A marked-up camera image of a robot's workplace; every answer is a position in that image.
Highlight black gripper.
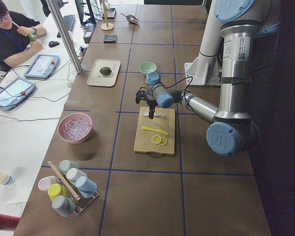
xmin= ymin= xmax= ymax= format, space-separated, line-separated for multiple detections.
xmin=144 ymin=91 xmax=158 ymax=119

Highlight white plastic spoon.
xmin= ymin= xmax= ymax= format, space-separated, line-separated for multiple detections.
xmin=141 ymin=112 xmax=166 ymax=118

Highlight light green bowl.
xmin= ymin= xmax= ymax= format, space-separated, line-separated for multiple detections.
xmin=139 ymin=61 xmax=157 ymax=76

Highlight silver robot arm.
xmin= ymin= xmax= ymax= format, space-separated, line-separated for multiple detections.
xmin=136 ymin=0 xmax=282 ymax=156

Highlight pink bowl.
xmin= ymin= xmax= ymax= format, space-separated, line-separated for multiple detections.
xmin=58 ymin=113 xmax=92 ymax=144

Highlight yellow plastic knife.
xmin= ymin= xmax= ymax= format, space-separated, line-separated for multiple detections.
xmin=141 ymin=126 xmax=169 ymax=135

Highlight upper lemon slice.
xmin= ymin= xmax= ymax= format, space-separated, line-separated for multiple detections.
xmin=151 ymin=135 xmax=161 ymax=145

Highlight lemon slice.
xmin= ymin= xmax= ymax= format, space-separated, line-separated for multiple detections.
xmin=151 ymin=135 xmax=161 ymax=145
xmin=159 ymin=136 xmax=168 ymax=146

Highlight lower lemon slice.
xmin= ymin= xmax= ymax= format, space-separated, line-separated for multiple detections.
xmin=159 ymin=136 xmax=168 ymax=146

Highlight wooden cutting board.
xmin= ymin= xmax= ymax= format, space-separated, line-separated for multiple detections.
xmin=134 ymin=107 xmax=176 ymax=155

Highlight green avocado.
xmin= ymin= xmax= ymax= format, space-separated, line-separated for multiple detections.
xmin=99 ymin=66 xmax=112 ymax=76

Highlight white rabbit tray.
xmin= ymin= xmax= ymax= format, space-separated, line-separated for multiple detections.
xmin=87 ymin=59 xmax=121 ymax=87

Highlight clear ice cubes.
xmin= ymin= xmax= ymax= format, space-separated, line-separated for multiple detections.
xmin=63 ymin=118 xmax=92 ymax=141

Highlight grey folded cloth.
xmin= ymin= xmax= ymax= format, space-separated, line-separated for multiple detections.
xmin=103 ymin=34 xmax=117 ymax=43

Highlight metal scoop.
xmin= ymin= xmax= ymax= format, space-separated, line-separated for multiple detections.
xmin=120 ymin=13 xmax=140 ymax=25

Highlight light blue cup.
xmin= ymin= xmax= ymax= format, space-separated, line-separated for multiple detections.
xmin=75 ymin=176 xmax=97 ymax=198

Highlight white cup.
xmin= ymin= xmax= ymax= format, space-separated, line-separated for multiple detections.
xmin=66 ymin=168 xmax=87 ymax=183

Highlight pale green cup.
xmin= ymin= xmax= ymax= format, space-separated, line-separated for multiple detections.
xmin=59 ymin=160 xmax=80 ymax=174

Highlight black box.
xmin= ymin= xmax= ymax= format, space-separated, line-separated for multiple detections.
xmin=83 ymin=23 xmax=96 ymax=44

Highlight upper teach pendant tablet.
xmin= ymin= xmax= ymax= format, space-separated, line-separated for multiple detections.
xmin=24 ymin=54 xmax=59 ymax=80

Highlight teach pendant tablet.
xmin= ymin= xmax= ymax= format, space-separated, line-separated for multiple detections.
xmin=0 ymin=77 xmax=36 ymax=111
xmin=24 ymin=54 xmax=59 ymax=80

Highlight black computer mouse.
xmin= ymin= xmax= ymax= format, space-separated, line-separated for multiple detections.
xmin=48 ymin=41 xmax=59 ymax=48

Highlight black keyboard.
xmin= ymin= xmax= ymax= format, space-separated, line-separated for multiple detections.
xmin=62 ymin=15 xmax=76 ymax=32

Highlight yellow cup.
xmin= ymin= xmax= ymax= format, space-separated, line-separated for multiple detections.
xmin=47 ymin=183 xmax=68 ymax=201

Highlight grey cup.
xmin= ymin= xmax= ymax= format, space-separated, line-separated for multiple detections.
xmin=52 ymin=195 xmax=75 ymax=217

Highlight pink cup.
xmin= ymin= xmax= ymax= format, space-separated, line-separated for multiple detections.
xmin=37 ymin=176 xmax=59 ymax=191

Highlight lower teach pendant tablet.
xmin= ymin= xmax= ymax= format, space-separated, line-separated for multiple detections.
xmin=0 ymin=77 xmax=36 ymax=111

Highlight person in black shirt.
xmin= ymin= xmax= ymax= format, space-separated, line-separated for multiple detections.
xmin=0 ymin=0 xmax=46 ymax=71

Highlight paper cup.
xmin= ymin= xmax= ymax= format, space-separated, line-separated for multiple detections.
xmin=0 ymin=171 xmax=14 ymax=186

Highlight red object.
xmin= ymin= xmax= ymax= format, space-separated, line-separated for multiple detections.
xmin=0 ymin=214 xmax=21 ymax=231

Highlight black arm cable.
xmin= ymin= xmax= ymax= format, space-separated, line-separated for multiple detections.
xmin=162 ymin=76 xmax=194 ymax=101

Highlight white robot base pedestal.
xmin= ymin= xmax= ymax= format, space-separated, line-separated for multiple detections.
xmin=184 ymin=0 xmax=222 ymax=86

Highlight aluminium frame post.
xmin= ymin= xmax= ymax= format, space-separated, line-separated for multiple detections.
xmin=46 ymin=0 xmax=83 ymax=74

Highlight white wire cup rack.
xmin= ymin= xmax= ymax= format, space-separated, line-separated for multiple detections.
xmin=73 ymin=192 xmax=99 ymax=215

